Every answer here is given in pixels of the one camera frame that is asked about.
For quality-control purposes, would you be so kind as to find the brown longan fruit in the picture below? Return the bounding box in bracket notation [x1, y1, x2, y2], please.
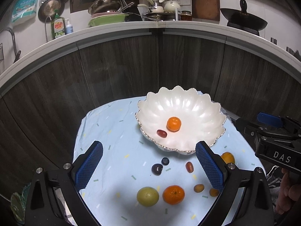
[193, 184, 204, 193]

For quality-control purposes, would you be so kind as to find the green round pomelo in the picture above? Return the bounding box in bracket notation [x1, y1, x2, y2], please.
[136, 187, 159, 207]

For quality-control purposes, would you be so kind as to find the white kitchen countertop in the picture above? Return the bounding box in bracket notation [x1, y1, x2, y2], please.
[1, 21, 300, 96]

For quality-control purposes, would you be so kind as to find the person's right hand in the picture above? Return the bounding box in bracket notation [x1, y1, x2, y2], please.
[275, 168, 300, 215]

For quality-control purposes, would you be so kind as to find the yellow mango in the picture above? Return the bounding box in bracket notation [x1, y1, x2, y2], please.
[221, 152, 235, 164]

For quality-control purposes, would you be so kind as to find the small orange kumquat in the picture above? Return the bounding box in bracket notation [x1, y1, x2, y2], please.
[209, 188, 219, 197]

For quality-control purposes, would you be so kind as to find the large orange mandarin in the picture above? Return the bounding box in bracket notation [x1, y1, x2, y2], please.
[162, 185, 185, 205]

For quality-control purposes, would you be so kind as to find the blueberry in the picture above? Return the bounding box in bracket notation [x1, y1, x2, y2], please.
[161, 157, 169, 166]

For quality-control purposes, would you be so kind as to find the light blue tablecloth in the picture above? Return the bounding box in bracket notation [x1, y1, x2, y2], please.
[74, 96, 261, 225]

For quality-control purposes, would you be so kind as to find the dark purple plum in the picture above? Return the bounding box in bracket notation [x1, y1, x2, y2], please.
[151, 164, 163, 176]

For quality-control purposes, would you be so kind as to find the small mandarin in bowl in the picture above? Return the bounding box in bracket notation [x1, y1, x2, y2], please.
[166, 116, 182, 132]

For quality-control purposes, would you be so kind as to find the red grape in bowl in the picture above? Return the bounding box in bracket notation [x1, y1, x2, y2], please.
[157, 130, 167, 138]

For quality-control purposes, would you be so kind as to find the white scalloped ceramic bowl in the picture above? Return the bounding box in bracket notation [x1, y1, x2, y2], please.
[135, 86, 227, 155]

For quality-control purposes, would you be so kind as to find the green woven fan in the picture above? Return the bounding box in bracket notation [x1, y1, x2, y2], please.
[10, 183, 31, 225]

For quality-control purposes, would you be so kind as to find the glass jar with sauce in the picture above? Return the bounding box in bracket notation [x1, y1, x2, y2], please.
[180, 10, 192, 21]

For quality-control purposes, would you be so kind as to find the wooden cutting board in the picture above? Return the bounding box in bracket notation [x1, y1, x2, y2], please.
[192, 0, 220, 22]

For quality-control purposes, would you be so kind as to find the white blue pump bottle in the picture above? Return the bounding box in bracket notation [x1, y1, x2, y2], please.
[65, 18, 74, 34]

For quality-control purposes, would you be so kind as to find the white teapot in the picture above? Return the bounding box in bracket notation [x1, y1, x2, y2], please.
[164, 1, 181, 13]

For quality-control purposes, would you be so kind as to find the green dish soap bottle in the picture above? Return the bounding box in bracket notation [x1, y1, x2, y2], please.
[50, 9, 66, 39]

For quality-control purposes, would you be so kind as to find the green baking dish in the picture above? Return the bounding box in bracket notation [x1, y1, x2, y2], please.
[88, 13, 128, 27]

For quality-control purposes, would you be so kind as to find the hanging steel frying pan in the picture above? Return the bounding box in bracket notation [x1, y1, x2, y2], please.
[38, 0, 65, 22]

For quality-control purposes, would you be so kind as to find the blue wet wipes pack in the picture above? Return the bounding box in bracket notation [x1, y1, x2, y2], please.
[11, 0, 38, 26]

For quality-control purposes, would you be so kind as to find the black wok with handle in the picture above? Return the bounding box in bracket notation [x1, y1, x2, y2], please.
[220, 0, 268, 36]

